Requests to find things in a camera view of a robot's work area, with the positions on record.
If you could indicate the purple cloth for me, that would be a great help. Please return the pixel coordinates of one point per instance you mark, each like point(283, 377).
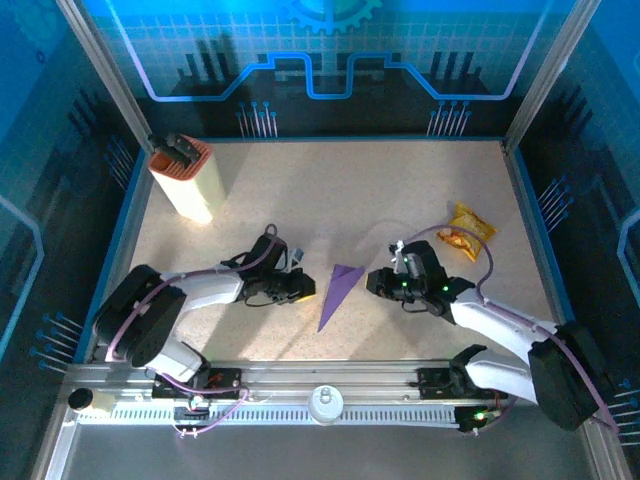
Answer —
point(337, 290)

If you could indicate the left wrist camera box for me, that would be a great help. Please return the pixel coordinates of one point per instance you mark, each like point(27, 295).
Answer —
point(296, 255)

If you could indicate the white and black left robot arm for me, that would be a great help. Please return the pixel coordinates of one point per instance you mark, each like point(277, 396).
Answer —
point(210, 290)

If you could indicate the small black controller board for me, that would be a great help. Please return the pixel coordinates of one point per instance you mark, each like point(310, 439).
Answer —
point(192, 413)
point(470, 417)

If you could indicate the aluminium frame post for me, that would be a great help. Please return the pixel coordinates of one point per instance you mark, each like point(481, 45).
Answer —
point(547, 75)
point(107, 75)

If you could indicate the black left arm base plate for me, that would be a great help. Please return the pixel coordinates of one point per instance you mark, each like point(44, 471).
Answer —
point(230, 385)

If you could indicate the aluminium mounting rail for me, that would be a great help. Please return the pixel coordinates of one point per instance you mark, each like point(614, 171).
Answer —
point(325, 372)

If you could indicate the black round knob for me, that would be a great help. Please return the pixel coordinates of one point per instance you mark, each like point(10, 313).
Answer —
point(81, 399)

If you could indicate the cream plastic block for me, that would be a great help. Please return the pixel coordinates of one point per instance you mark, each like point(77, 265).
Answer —
point(103, 402)

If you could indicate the blue table border frame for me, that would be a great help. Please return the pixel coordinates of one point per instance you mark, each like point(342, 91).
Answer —
point(534, 200)

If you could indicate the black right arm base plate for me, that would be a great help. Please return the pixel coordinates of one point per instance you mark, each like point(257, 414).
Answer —
point(432, 382)

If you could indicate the cream knife block orange top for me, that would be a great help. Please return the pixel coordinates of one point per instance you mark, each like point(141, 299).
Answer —
point(190, 185)

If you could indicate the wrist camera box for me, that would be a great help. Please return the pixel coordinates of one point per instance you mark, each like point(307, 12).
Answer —
point(404, 260)
point(296, 255)

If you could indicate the white round cap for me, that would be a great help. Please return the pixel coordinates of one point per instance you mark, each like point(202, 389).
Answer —
point(325, 405)

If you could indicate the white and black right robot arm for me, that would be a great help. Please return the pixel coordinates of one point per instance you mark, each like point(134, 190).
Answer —
point(500, 320)

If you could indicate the yellow snack bag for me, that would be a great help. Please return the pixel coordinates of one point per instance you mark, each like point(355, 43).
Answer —
point(472, 222)

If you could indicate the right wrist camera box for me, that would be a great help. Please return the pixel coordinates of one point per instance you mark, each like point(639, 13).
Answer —
point(404, 260)

